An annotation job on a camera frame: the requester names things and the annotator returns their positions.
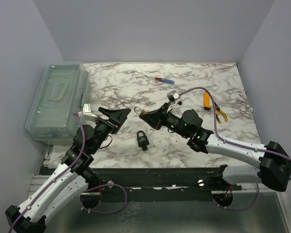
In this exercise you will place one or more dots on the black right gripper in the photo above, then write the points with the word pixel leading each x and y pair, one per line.
pixel 156 118

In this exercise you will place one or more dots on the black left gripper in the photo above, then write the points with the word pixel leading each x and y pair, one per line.
pixel 119 115

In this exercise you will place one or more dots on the brass padlock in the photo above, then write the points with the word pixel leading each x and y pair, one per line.
pixel 139 111

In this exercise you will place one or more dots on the black padlock with key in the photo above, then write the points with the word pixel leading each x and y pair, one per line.
pixel 142 140

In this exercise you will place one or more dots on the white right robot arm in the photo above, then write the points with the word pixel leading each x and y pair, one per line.
pixel 267 164

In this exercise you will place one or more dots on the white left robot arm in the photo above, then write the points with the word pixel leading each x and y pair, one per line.
pixel 71 177

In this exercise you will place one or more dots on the red blue screwdriver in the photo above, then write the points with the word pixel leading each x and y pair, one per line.
pixel 162 80

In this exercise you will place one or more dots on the orange utility knife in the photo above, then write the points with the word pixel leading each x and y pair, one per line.
pixel 206 102

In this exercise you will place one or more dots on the clear green plastic toolbox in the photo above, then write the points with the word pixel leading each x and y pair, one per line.
pixel 63 90

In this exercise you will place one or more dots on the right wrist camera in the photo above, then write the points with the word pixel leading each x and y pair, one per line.
pixel 173 96

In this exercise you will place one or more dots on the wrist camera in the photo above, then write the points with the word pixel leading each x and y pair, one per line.
pixel 173 96
pixel 87 113

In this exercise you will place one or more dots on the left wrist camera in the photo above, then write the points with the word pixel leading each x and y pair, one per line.
pixel 87 113

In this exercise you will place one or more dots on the yellow handled pliers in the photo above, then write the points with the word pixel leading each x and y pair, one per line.
pixel 219 111

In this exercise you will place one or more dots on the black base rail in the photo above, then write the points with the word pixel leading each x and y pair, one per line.
pixel 155 185

